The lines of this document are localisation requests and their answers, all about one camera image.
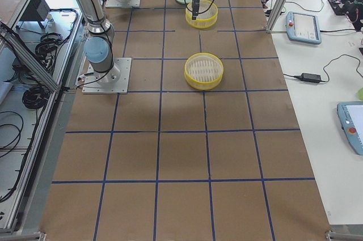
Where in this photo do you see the black coiled cable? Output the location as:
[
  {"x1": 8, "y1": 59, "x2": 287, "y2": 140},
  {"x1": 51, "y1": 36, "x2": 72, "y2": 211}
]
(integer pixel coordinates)
[
  {"x1": 22, "y1": 85, "x2": 47, "y2": 110},
  {"x1": 35, "y1": 32, "x2": 63, "y2": 61}
]

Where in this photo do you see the black coiled cable upper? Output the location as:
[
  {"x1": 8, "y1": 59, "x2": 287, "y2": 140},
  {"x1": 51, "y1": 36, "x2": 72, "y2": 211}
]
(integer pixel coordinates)
[{"x1": 35, "y1": 32, "x2": 63, "y2": 61}]

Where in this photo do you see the yellow steamer basket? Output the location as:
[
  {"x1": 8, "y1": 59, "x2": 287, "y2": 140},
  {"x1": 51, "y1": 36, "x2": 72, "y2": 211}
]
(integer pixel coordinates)
[
  {"x1": 184, "y1": 53, "x2": 224, "y2": 91},
  {"x1": 185, "y1": 0, "x2": 218, "y2": 29}
]

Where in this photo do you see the black coiled cable lower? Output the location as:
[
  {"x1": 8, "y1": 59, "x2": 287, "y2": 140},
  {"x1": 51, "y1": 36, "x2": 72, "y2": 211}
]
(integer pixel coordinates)
[{"x1": 22, "y1": 85, "x2": 47, "y2": 110}]

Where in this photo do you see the black electronics board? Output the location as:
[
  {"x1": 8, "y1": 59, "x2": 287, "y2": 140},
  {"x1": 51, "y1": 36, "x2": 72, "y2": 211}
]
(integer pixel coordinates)
[{"x1": 328, "y1": 0, "x2": 348, "y2": 16}]

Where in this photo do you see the black power adapter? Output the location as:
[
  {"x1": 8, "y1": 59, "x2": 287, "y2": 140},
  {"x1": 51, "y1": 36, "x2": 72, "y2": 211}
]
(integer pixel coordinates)
[{"x1": 300, "y1": 73, "x2": 322, "y2": 83}]

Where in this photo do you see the upper teach pendant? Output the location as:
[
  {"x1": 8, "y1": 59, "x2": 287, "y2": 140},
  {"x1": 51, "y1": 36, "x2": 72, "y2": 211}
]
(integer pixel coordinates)
[{"x1": 285, "y1": 11, "x2": 322, "y2": 45}]

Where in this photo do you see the grey control box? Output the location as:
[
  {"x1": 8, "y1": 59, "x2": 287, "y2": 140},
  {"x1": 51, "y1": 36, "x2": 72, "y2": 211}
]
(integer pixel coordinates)
[{"x1": 20, "y1": 0, "x2": 50, "y2": 29}]

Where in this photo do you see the teach pendant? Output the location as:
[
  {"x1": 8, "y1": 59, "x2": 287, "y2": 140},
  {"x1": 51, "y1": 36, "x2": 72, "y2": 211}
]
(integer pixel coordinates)
[
  {"x1": 337, "y1": 102, "x2": 362, "y2": 155},
  {"x1": 285, "y1": 11, "x2": 322, "y2": 45}
]

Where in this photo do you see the lower teach pendant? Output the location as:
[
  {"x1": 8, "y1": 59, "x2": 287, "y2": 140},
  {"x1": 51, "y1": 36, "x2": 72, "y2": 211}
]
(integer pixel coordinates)
[{"x1": 337, "y1": 102, "x2": 362, "y2": 155}]

